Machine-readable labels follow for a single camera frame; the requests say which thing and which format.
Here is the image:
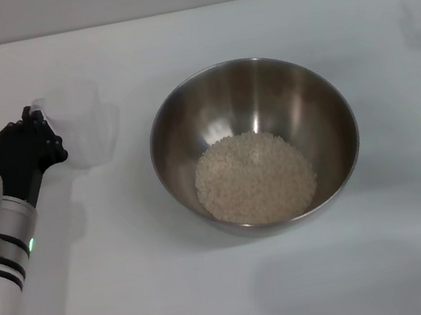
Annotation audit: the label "clear plastic measuring cup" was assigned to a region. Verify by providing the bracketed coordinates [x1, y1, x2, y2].
[29, 81, 129, 177]

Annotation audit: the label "white rice grains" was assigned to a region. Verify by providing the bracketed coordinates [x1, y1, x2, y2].
[186, 120, 325, 237]

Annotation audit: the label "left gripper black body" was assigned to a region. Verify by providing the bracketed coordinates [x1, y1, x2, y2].
[0, 118, 71, 217]

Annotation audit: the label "stainless steel mixing bowl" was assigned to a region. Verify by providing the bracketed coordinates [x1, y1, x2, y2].
[136, 39, 375, 255]

